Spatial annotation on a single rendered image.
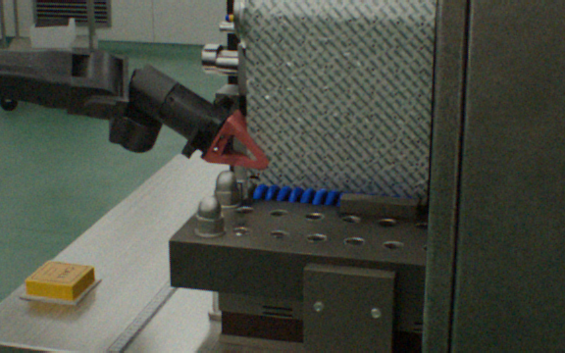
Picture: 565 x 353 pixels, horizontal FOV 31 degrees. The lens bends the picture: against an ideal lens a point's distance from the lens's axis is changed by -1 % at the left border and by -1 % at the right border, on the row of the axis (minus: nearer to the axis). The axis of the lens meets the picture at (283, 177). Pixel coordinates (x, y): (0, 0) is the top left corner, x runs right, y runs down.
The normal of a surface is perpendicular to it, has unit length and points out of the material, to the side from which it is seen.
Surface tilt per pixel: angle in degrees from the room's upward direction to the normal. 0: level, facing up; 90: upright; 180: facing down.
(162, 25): 90
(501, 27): 90
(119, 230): 0
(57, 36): 90
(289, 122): 90
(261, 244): 0
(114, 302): 0
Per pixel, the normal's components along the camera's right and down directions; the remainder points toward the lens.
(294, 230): 0.00, -0.95
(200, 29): -0.26, 0.31
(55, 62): 0.25, -0.59
